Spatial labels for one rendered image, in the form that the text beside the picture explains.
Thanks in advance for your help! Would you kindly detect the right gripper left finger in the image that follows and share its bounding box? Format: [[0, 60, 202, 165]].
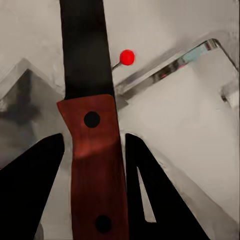
[[0, 133, 65, 240]]

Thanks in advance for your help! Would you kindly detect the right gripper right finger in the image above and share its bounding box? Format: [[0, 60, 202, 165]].
[[125, 133, 208, 240]]

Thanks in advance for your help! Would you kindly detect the parer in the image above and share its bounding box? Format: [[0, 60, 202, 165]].
[[57, 0, 129, 240]]

